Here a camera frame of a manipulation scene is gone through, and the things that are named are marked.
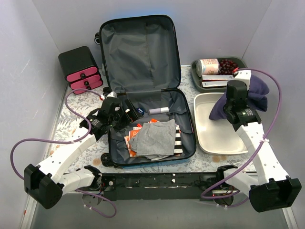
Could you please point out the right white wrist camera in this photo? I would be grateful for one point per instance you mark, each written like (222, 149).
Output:
(244, 76)

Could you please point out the white pink tissue roll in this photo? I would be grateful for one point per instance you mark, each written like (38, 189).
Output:
(207, 67)

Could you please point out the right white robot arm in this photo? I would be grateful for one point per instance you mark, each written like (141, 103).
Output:
(273, 188)

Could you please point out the blue fish-print kids suitcase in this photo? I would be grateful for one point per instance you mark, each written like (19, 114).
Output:
(141, 61)

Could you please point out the upper white toothpaste box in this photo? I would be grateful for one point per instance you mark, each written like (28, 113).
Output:
(210, 78)

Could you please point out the dark red grape bunch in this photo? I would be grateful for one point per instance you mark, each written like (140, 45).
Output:
(226, 66)

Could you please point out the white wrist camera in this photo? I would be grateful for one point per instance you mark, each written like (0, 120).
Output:
(244, 76)
(106, 95)

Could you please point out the navy round cosmetic jar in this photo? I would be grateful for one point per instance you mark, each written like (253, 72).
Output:
(141, 111)

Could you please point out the orange bunny towel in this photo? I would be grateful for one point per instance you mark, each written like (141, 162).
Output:
(133, 133)

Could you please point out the white floral cloth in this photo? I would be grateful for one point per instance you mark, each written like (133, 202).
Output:
(146, 143)

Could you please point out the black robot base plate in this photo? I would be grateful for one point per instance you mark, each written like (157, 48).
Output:
(154, 186)

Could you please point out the lower white toothpaste box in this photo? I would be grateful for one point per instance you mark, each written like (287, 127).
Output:
(214, 84)

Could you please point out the grey garment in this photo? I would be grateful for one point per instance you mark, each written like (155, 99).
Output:
(167, 139)

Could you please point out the white plastic basin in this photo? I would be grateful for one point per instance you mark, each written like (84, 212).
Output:
(215, 137)

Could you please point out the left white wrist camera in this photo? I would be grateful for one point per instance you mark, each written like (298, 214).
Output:
(106, 95)

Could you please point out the white toothpaste box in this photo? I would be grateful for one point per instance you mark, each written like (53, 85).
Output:
(210, 78)
(214, 84)

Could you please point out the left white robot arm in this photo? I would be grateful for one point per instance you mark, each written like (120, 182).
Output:
(48, 181)

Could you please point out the dark navy garment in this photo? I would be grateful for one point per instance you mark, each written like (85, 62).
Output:
(256, 99)

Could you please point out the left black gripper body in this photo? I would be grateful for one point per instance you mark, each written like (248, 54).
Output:
(127, 112)

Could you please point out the floral patterned table mat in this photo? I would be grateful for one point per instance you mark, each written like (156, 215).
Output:
(83, 103)

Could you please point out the black pink mini drawer chest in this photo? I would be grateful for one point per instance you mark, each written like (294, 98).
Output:
(80, 69)

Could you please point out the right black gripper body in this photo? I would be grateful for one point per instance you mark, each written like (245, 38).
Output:
(229, 105)

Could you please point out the dark green plastic tray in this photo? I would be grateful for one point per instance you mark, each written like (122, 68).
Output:
(197, 79)

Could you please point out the black white striped garment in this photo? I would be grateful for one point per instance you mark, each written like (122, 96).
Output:
(178, 142)

